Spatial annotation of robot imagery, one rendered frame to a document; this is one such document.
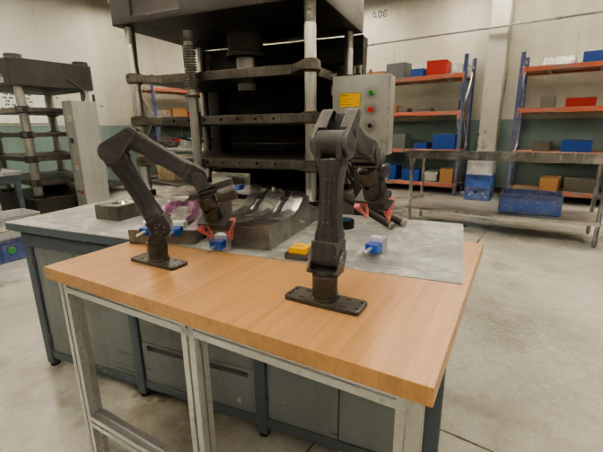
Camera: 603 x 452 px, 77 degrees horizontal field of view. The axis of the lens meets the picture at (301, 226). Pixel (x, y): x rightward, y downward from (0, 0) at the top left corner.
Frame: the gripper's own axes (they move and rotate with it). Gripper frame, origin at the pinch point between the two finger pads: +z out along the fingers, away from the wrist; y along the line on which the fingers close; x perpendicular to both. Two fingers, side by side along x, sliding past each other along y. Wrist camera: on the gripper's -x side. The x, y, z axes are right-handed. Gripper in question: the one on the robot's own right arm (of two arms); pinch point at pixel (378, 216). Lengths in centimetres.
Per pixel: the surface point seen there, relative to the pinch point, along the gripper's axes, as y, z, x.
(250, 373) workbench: 42, 46, 50
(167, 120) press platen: 159, -11, -50
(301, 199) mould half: 38.7, 5.5, -9.9
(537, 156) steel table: -24, 172, -294
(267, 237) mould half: 32.8, -2.3, 19.6
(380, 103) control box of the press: 32, 1, -82
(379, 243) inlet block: -1.7, 6.3, 6.0
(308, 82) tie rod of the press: 62, -18, -70
